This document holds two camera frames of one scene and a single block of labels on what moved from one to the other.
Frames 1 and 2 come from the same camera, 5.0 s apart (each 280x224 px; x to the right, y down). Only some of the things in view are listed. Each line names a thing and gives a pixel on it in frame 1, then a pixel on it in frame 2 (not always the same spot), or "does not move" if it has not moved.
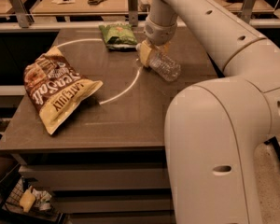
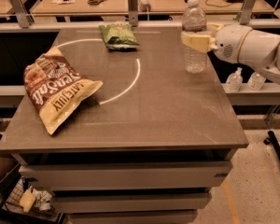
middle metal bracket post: [133, 6] does not move
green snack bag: [119, 37] does not move
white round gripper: [159, 34] to [230, 44]
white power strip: [143, 3] does not move
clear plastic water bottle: [163, 65] to [194, 21]
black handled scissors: [96, 1] does not move
